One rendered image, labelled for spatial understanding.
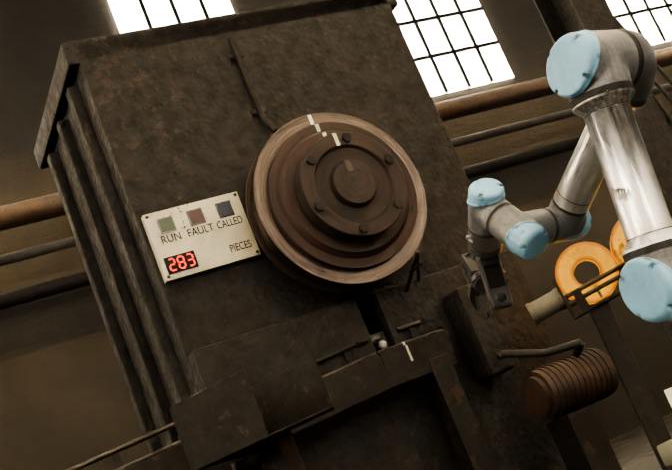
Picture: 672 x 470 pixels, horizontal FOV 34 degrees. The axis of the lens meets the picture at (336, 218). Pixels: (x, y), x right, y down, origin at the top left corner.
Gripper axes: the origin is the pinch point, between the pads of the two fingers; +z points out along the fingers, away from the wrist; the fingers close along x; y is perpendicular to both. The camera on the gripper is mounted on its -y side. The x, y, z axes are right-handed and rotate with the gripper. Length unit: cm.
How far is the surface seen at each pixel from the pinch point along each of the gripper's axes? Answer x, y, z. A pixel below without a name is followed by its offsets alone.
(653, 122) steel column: -243, 328, 216
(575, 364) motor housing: -23.5, 1.2, 25.0
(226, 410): 62, -18, -12
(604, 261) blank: -39.2, 19.7, 12.0
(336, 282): 27.0, 31.2, 7.6
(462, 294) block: -4.7, 28.1, 19.3
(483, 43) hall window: -300, 742, 396
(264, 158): 36, 58, -14
